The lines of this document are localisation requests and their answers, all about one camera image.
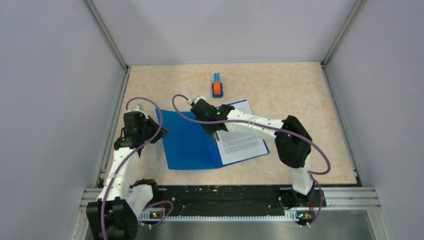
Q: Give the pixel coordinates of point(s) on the blue file folder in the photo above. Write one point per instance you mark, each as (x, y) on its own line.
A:
(187, 146)

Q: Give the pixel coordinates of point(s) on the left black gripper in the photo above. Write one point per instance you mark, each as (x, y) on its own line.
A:
(149, 120)

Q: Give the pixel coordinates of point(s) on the blue orange tape dispenser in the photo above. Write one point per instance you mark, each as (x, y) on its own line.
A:
(217, 86)

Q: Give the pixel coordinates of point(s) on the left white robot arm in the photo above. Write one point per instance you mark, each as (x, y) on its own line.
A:
(114, 214)

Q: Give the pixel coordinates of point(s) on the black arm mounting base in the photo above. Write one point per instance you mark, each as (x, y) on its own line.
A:
(232, 201)

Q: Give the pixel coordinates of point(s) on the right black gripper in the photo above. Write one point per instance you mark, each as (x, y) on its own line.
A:
(209, 131)

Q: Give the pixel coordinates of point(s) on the white slotted cable duct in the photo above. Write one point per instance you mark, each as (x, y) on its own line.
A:
(288, 217)

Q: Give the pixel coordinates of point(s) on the aluminium frame rail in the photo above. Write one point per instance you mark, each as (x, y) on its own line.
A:
(341, 198)

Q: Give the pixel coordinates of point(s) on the silver folder clip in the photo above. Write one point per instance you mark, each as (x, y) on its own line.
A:
(216, 138)

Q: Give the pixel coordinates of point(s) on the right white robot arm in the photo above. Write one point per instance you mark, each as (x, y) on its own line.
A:
(292, 141)

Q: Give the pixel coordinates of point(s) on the white printed paper stack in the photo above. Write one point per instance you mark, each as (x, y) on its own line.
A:
(234, 147)

